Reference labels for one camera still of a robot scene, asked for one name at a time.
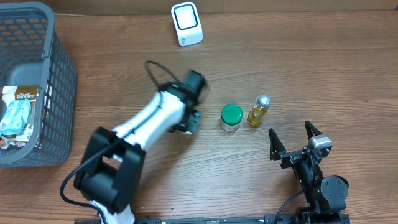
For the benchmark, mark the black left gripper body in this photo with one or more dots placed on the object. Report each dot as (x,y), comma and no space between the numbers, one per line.
(188,121)

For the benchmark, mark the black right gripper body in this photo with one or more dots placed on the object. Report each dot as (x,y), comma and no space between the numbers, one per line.
(305,168)

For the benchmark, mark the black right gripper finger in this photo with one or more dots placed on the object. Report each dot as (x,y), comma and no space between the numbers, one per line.
(311,130)
(276,147)

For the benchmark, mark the green lid white jar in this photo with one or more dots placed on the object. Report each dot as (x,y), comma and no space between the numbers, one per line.
(231,117)

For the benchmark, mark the yellow oil bottle silver cap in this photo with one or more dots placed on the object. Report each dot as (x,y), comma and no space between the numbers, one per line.
(261,105)

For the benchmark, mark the teal wet wipes pack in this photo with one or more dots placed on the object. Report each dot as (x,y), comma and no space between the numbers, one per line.
(15,117)

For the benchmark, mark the brown Pantree snack bag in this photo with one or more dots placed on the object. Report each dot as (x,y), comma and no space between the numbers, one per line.
(9,94)

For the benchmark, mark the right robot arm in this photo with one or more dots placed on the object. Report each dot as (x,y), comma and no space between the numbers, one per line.
(325,196)

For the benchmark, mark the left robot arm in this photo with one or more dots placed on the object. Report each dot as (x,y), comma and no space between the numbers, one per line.
(110,171)

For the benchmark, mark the white barcode scanner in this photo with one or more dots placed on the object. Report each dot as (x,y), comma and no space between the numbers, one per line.
(187,23)

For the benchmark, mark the grey plastic shopping basket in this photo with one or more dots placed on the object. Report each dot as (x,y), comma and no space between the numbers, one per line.
(32,54)

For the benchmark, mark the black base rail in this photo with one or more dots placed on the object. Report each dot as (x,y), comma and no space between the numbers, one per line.
(217,221)

